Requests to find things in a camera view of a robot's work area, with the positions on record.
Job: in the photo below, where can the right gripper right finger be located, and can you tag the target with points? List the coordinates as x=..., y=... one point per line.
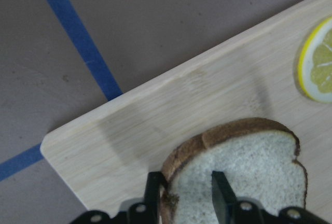
x=223, y=197

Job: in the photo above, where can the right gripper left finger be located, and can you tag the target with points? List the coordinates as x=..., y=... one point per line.
x=152, y=196

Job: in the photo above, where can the lemon slice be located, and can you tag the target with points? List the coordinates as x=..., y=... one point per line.
x=314, y=63

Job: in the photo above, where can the bread slice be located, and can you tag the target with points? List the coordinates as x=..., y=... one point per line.
x=259, y=158

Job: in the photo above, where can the wooden cutting board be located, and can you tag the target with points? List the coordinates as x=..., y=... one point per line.
x=104, y=156

